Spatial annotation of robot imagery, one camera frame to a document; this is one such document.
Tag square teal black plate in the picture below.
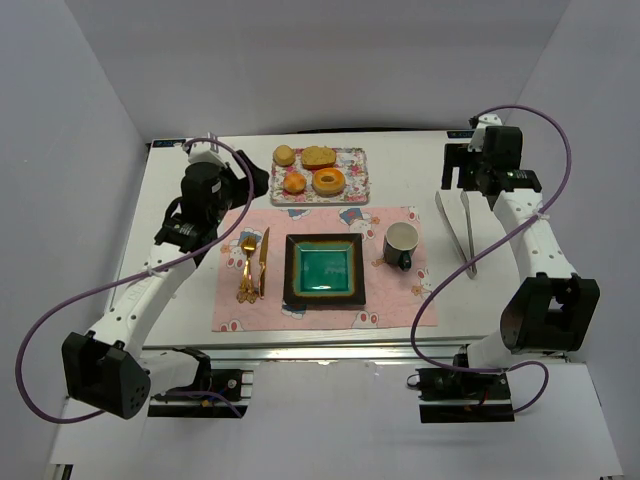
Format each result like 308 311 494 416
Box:
283 233 366 307

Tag floral rectangular tray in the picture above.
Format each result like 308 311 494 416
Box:
270 145 370 206

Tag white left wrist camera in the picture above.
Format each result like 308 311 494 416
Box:
183 132 224 165

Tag gold knife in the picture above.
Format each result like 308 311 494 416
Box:
258 227 270 299

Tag dark green mug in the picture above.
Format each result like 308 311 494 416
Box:
383 222 419 272

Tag steel tongs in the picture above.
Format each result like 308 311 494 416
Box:
434 190 475 264

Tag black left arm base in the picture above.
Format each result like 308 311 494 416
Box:
140 347 254 419

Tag glazed ring doughnut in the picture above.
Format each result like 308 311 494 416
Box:
312 168 346 196

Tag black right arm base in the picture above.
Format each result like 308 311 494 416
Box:
406 368 515 424

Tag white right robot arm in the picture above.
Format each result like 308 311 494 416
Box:
441 114 600 370

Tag pink cartoon placemat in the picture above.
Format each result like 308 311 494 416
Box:
212 206 432 333

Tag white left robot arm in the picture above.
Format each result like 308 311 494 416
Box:
62 151 269 419

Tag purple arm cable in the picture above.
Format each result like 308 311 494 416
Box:
14 138 257 425
410 104 572 414

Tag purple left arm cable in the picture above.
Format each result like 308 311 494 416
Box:
14 138 257 425

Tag round orange bun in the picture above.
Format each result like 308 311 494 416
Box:
283 172 307 195

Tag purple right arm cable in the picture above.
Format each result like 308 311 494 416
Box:
410 104 572 414

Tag gold fork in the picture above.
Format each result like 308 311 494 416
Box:
236 236 257 303

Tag small round muffin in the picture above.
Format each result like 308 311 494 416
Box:
273 145 295 167

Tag brown bread slice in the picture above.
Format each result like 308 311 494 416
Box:
301 146 337 170

